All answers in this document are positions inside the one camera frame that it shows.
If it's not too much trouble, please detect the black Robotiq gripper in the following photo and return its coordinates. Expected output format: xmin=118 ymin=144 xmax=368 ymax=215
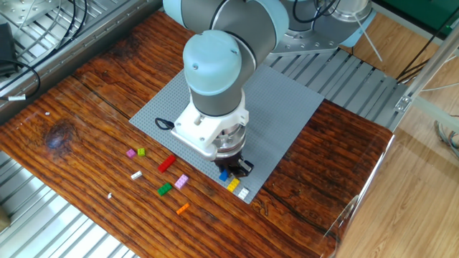
xmin=214 ymin=152 xmax=255 ymax=178

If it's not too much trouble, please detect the yellow Lego brick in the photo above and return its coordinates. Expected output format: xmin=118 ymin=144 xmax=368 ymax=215
xmin=226 ymin=178 xmax=241 ymax=194

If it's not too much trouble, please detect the pink rectangular Lego brick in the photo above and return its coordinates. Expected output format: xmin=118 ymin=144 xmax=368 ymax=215
xmin=174 ymin=173 xmax=189 ymax=190

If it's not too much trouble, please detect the long red Lego brick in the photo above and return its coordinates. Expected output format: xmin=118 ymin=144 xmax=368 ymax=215
xmin=157 ymin=154 xmax=177 ymax=174

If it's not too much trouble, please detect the grey Lego baseplate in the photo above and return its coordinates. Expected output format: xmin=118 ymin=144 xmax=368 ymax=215
xmin=128 ymin=64 xmax=324 ymax=205

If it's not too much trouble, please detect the green Lego brick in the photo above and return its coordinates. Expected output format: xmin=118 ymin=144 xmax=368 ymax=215
xmin=156 ymin=182 xmax=173 ymax=197

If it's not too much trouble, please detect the white zip tie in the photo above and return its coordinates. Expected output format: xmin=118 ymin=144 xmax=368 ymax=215
xmin=354 ymin=16 xmax=384 ymax=62

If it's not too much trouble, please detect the black power adapter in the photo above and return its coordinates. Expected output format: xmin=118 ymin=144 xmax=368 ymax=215
xmin=0 ymin=21 xmax=18 ymax=77

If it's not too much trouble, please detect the silver perforated metal plate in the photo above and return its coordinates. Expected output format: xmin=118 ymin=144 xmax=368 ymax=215
xmin=0 ymin=0 xmax=62 ymax=27

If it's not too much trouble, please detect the silver wrist coupling ring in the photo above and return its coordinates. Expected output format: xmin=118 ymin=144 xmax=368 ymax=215
xmin=214 ymin=123 xmax=248 ymax=159

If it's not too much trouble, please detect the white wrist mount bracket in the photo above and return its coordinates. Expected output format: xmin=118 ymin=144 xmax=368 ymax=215
xmin=171 ymin=89 xmax=250 ymax=161

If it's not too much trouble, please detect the black cable with round plug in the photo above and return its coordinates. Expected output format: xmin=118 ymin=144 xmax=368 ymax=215
xmin=154 ymin=117 xmax=176 ymax=130

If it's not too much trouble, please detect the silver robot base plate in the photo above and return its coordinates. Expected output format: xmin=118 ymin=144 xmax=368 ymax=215
xmin=272 ymin=21 xmax=345 ymax=57

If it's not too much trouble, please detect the black cable with metal tip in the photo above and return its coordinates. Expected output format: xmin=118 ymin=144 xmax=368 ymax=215
xmin=292 ymin=0 xmax=340 ymax=24

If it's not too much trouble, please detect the silver frame corner bracket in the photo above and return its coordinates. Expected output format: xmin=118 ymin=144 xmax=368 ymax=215
xmin=394 ymin=94 xmax=413 ymax=113

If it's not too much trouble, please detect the black floor cable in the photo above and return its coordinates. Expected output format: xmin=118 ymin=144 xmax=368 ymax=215
xmin=396 ymin=14 xmax=459 ymax=82

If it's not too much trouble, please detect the aluminium frame beam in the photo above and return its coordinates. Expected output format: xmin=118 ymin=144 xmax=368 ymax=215
xmin=394 ymin=27 xmax=459 ymax=113
xmin=412 ymin=96 xmax=459 ymax=125

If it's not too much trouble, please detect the coiled wire bundle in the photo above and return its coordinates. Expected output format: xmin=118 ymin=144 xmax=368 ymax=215
xmin=433 ymin=114 xmax=459 ymax=161

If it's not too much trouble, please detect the black cable pair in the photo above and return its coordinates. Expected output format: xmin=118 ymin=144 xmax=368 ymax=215
xmin=14 ymin=0 xmax=89 ymax=60

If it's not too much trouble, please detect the black cable with white label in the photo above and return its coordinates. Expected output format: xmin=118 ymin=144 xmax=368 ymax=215
xmin=0 ymin=59 xmax=41 ymax=102

